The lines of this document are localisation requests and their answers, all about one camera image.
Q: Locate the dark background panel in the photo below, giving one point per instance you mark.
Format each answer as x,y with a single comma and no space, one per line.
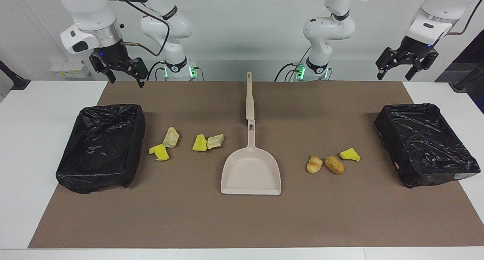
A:
472,57

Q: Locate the striped toy croissant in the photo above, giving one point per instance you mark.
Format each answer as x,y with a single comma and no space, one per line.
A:
314,164

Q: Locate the beige plastic dustpan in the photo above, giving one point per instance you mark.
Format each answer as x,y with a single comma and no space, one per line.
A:
251,173

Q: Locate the yellow green sponge piece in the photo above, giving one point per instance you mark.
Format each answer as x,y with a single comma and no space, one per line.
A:
349,154

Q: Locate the black clamp stand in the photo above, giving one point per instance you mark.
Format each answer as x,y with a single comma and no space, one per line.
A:
467,80
17,82

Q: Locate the bin with black trash bag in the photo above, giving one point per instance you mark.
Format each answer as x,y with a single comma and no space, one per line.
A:
98,150
423,142

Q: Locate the beige hand brush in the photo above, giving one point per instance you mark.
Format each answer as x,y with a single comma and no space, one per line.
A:
249,105

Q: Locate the brown toy bread roll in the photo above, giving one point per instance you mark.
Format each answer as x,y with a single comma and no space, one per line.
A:
334,165

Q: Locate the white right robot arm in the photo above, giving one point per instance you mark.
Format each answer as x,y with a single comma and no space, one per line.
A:
90,10

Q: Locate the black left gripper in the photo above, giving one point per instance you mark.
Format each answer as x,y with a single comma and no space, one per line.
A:
414,46

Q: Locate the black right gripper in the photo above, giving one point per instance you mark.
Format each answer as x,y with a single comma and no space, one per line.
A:
111,53

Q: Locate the notched yellow sponge piece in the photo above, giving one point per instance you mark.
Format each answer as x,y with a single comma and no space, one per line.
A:
162,153

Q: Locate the large beige foam chunk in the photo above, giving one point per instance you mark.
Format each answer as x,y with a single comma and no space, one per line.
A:
171,137

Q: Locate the brown table mat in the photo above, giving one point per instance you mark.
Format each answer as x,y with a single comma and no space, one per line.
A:
227,222

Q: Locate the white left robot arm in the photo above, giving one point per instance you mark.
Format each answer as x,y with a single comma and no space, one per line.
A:
329,29

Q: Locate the small beige foam chunk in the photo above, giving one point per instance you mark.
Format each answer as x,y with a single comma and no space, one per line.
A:
214,141

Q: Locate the yellow sponge wedge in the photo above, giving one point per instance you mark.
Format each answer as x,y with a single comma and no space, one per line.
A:
199,143

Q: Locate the white wall power box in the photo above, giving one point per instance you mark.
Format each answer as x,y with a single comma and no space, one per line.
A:
68,69

